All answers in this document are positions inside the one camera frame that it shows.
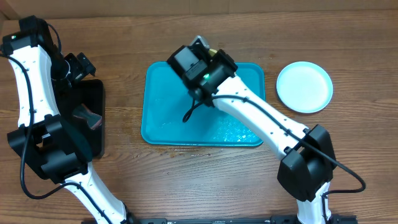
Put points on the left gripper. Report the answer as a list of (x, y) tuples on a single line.
[(81, 69)]

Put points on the light blue plate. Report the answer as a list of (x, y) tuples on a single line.
[(304, 87)]

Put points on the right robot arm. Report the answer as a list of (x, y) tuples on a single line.
[(306, 156)]

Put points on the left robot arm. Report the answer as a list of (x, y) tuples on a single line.
[(61, 121)]

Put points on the black plastic tray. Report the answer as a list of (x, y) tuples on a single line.
[(90, 93)]

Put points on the teal plastic tray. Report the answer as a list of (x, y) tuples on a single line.
[(166, 100)]

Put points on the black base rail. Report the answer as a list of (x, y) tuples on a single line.
[(280, 219)]

